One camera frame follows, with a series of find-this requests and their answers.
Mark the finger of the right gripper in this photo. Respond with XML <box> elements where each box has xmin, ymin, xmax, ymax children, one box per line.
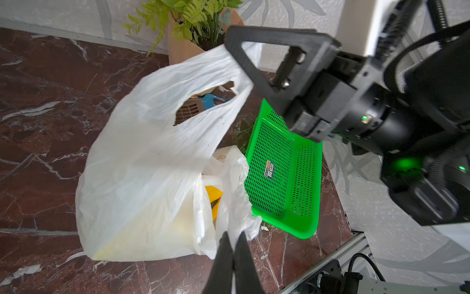
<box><xmin>225</xmin><ymin>26</ymin><xmax>341</xmax><ymax>116</ymax></box>

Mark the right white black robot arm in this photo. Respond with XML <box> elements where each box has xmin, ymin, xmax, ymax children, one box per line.
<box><xmin>225</xmin><ymin>22</ymin><xmax>470</xmax><ymax>247</ymax></box>

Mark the terracotta flower pot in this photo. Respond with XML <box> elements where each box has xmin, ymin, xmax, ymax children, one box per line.
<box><xmin>166</xmin><ymin>7</ymin><xmax>245</xmax><ymax>66</ymax></box>

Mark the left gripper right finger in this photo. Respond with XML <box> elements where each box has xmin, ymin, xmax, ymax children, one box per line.
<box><xmin>233</xmin><ymin>232</ymin><xmax>265</xmax><ymax>294</ymax></box>

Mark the barcode sticker in basket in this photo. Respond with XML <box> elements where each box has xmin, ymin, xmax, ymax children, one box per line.
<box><xmin>264</xmin><ymin>160</ymin><xmax>275</xmax><ymax>180</ymax></box>

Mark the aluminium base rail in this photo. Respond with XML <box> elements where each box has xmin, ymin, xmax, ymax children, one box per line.
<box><xmin>280</xmin><ymin>233</ymin><xmax>470</xmax><ymax>294</ymax></box>

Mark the small blue toy rake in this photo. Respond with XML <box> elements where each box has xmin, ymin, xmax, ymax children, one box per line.
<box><xmin>200</xmin><ymin>93</ymin><xmax>230</xmax><ymax>110</ymax></box>

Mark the green perforated plastic basket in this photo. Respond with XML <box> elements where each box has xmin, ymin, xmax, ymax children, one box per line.
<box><xmin>244</xmin><ymin>100</ymin><xmax>323</xmax><ymax>240</ymax></box>

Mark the green plant with white flowers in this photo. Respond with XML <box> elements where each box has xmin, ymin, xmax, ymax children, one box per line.
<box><xmin>124</xmin><ymin>0</ymin><xmax>243</xmax><ymax>51</ymax></box>

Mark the white printed plastic bag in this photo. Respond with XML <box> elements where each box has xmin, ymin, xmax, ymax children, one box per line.
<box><xmin>75</xmin><ymin>46</ymin><xmax>261</xmax><ymax>262</ymax></box>

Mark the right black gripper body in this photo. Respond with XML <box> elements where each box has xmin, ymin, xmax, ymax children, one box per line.
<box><xmin>271</xmin><ymin>47</ymin><xmax>411</xmax><ymax>154</ymax></box>

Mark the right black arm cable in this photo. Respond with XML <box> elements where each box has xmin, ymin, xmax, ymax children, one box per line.
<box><xmin>374</xmin><ymin>0</ymin><xmax>470</xmax><ymax>93</ymax></box>

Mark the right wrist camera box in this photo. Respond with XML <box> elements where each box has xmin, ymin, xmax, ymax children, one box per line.
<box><xmin>335</xmin><ymin>0</ymin><xmax>423</xmax><ymax>58</ymax></box>

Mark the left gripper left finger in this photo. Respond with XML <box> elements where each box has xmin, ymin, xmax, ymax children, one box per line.
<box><xmin>202</xmin><ymin>232</ymin><xmax>234</xmax><ymax>294</ymax></box>

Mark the yellow banana bunch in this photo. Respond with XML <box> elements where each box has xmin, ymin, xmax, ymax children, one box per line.
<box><xmin>206</xmin><ymin>186</ymin><xmax>223</xmax><ymax>221</ymax></box>

